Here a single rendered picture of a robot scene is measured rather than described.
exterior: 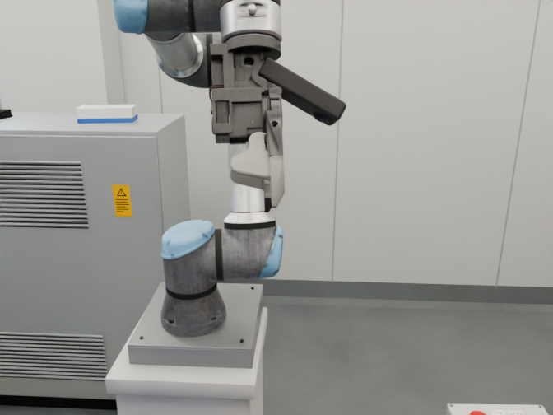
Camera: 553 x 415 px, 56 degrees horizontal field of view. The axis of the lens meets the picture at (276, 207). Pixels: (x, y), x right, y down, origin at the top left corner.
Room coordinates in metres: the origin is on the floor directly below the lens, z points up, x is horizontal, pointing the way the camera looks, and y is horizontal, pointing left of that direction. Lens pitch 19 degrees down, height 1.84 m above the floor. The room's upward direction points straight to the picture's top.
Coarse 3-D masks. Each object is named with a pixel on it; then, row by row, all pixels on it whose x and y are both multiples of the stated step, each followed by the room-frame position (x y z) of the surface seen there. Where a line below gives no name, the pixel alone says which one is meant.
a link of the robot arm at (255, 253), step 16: (208, 48) 1.11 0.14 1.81; (208, 64) 1.11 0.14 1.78; (208, 80) 1.12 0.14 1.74; (240, 144) 1.09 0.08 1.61; (240, 192) 1.06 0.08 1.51; (256, 192) 1.06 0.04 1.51; (240, 208) 1.05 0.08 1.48; (256, 208) 1.05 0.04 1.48; (224, 224) 1.07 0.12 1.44; (240, 224) 1.03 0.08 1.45; (256, 224) 1.03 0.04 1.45; (272, 224) 1.06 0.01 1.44; (224, 240) 1.03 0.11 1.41; (240, 240) 1.02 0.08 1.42; (256, 240) 1.02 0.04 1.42; (272, 240) 1.03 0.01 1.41; (224, 256) 1.01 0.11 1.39; (240, 256) 1.01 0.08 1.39; (256, 256) 1.01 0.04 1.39; (272, 256) 1.01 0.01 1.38; (224, 272) 1.00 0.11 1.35; (240, 272) 1.01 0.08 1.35; (256, 272) 1.01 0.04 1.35; (272, 272) 1.02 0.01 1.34
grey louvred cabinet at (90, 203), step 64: (0, 128) 2.20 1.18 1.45; (64, 128) 2.20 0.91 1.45; (128, 128) 2.20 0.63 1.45; (0, 192) 2.15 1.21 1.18; (64, 192) 2.13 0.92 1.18; (128, 192) 2.12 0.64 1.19; (0, 256) 2.16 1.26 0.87; (64, 256) 2.14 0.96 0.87; (128, 256) 2.12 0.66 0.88; (0, 320) 2.17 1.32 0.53; (64, 320) 2.15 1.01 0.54; (128, 320) 2.13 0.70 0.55; (0, 384) 2.17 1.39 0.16; (64, 384) 2.15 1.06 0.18
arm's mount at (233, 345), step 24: (240, 288) 1.19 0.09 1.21; (240, 312) 1.08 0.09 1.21; (144, 336) 0.99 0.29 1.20; (168, 336) 0.99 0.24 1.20; (216, 336) 0.99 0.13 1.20; (240, 336) 0.99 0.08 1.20; (144, 360) 0.96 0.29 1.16; (168, 360) 0.96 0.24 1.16; (192, 360) 0.95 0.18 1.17; (216, 360) 0.95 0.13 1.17; (240, 360) 0.95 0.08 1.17
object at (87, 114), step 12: (84, 108) 2.29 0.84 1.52; (96, 108) 2.29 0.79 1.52; (108, 108) 2.29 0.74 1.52; (120, 108) 2.29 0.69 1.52; (132, 108) 2.33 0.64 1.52; (84, 120) 2.28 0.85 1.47; (96, 120) 2.29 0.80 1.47; (108, 120) 2.29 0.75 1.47; (120, 120) 2.29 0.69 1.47; (132, 120) 2.30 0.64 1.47
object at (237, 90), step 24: (216, 48) 0.64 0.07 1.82; (240, 48) 0.63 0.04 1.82; (264, 48) 0.64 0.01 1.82; (216, 72) 0.65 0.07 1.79; (240, 72) 0.64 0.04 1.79; (216, 96) 0.60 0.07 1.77; (240, 96) 0.60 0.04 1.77; (264, 96) 0.61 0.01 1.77; (216, 120) 0.59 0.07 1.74; (240, 120) 0.60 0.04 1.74; (264, 120) 0.60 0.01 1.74
